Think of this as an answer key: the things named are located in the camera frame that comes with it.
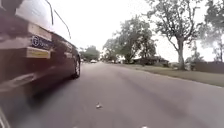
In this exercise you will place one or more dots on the distant group of trees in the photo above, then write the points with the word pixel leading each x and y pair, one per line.
pixel 90 53

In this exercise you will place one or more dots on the row of trees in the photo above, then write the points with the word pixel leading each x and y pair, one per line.
pixel 133 40

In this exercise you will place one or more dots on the dark low building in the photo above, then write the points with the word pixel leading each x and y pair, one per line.
pixel 150 61

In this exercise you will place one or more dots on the grey asphalt road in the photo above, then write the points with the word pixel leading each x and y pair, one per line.
pixel 133 96

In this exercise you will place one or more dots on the small pale litter scrap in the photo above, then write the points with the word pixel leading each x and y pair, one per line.
pixel 98 106

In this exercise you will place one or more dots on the large bare-trunked tree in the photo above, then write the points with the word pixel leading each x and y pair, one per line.
pixel 181 53

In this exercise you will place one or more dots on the dark parked car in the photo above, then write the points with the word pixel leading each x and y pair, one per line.
pixel 40 63

